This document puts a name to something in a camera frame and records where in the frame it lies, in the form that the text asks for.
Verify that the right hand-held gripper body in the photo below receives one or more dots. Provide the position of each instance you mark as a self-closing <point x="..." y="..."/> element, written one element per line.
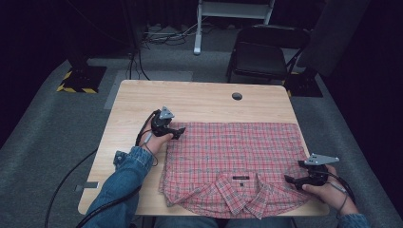
<point x="318" y="177"/>

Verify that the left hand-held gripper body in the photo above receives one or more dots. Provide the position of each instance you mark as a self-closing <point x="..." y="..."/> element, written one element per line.
<point x="160" y="126"/>

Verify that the red plaid short-sleeved shirt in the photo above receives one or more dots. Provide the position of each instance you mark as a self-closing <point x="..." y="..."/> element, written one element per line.
<point x="234" y="152"/>

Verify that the person's left hand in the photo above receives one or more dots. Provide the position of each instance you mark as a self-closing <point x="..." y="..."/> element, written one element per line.
<point x="155" y="144"/>

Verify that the person's right hand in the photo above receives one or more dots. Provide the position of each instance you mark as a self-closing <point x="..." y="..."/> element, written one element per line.
<point x="332" y="193"/>

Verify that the person's right leg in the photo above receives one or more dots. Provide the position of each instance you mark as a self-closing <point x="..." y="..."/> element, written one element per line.
<point x="256" y="223"/>

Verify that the person's leg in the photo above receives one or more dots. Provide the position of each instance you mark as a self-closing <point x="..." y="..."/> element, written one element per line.
<point x="187" y="223"/>
<point x="256" y="223"/>

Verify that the black stand base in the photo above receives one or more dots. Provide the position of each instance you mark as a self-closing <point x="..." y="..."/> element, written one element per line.
<point x="304" y="87"/>

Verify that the person's left leg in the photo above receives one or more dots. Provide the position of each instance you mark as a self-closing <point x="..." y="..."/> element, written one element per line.
<point x="187" y="223"/>

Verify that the black base with yellow stripes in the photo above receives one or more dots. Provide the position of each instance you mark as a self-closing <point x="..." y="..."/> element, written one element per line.
<point x="85" y="79"/>

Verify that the grey tape strip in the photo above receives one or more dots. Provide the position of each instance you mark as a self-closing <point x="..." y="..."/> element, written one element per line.
<point x="87" y="186"/>

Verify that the white metal stand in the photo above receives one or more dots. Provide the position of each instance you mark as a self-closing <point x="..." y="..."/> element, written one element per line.
<point x="198" y="31"/>

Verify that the black pole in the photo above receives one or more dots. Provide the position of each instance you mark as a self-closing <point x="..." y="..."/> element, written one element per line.
<point x="131" y="25"/>

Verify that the black folding chair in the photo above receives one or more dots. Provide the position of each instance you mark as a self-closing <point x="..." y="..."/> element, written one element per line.
<point x="259" y="58"/>

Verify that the grey fabric panel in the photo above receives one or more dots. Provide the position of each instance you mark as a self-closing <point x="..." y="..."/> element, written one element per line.
<point x="332" y="34"/>

